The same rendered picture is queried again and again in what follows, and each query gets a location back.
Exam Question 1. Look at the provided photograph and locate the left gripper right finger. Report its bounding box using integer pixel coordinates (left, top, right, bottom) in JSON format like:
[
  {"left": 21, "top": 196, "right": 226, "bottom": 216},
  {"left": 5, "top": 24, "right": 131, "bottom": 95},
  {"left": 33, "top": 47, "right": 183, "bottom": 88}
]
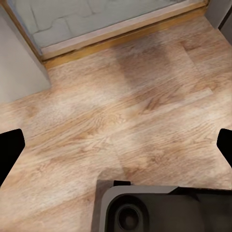
[{"left": 217, "top": 128, "right": 232, "bottom": 167}]

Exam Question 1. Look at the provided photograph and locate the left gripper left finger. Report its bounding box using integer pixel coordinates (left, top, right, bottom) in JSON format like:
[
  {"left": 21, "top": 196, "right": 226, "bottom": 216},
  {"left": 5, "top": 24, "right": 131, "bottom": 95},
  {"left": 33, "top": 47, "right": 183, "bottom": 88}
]
[{"left": 0, "top": 129, "right": 25, "bottom": 187}]

